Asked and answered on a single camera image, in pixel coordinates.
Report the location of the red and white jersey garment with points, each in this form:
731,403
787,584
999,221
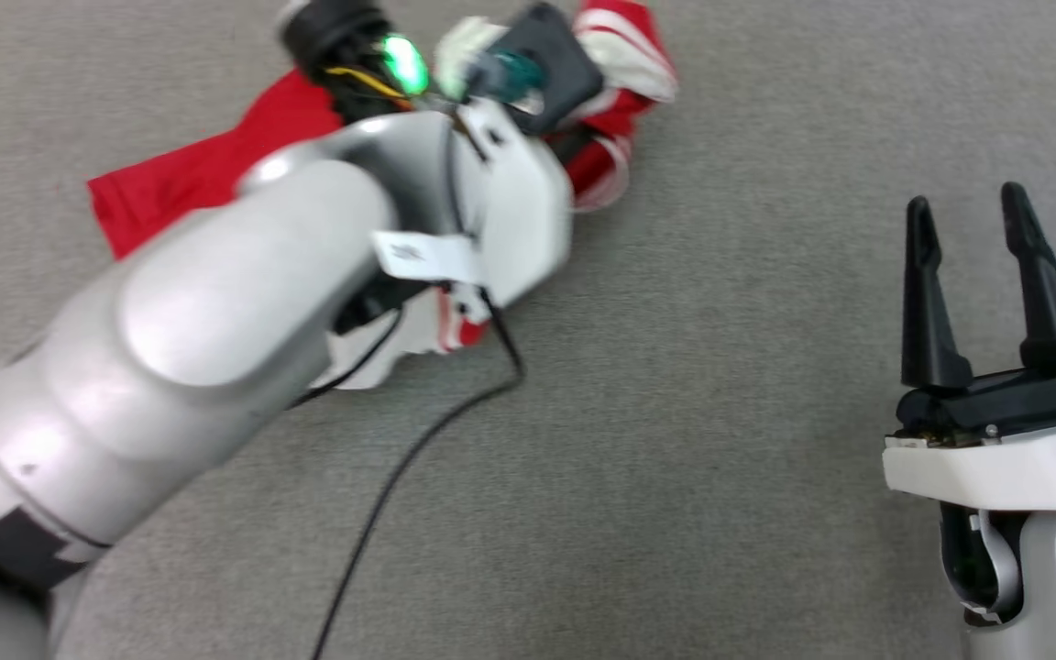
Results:
189,174

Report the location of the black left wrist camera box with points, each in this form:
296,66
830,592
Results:
551,60

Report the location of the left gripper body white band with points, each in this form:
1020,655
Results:
514,202

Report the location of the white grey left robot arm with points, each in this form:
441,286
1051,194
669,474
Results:
216,321

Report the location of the grey fabric sofa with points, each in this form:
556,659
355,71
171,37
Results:
720,412

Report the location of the white paper label tag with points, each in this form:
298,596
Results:
423,255

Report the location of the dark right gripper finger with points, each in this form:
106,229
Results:
929,312
1046,293

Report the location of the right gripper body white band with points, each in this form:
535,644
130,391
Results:
995,458

